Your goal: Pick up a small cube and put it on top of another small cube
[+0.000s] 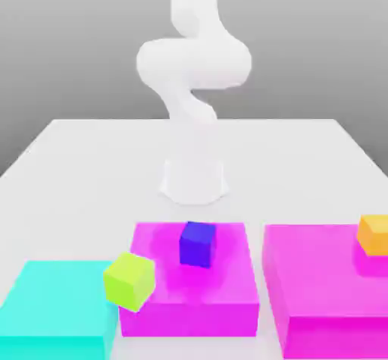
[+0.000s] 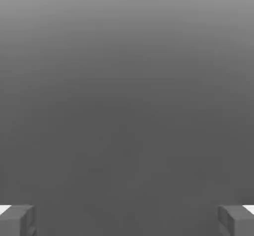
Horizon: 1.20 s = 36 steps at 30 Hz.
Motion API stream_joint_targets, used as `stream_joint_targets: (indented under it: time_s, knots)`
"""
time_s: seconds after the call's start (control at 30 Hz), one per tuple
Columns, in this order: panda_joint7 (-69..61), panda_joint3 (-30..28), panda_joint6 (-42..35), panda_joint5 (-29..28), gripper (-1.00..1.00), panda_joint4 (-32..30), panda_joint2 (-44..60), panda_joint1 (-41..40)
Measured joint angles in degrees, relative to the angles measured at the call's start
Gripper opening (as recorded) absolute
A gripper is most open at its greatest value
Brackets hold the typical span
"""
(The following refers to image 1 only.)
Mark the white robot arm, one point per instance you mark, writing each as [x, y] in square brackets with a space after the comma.
[194, 63]

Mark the small blue cube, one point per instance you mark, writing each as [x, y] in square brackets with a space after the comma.
[195, 247]

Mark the large magenta box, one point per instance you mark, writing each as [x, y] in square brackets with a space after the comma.
[212, 302]

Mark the large cyan box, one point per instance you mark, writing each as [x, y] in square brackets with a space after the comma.
[51, 302]

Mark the large pink box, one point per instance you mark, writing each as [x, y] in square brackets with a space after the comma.
[321, 281]

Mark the small lime green cube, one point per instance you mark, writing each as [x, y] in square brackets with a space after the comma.
[128, 281]

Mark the small orange cube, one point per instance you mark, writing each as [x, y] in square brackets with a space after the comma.
[374, 235]

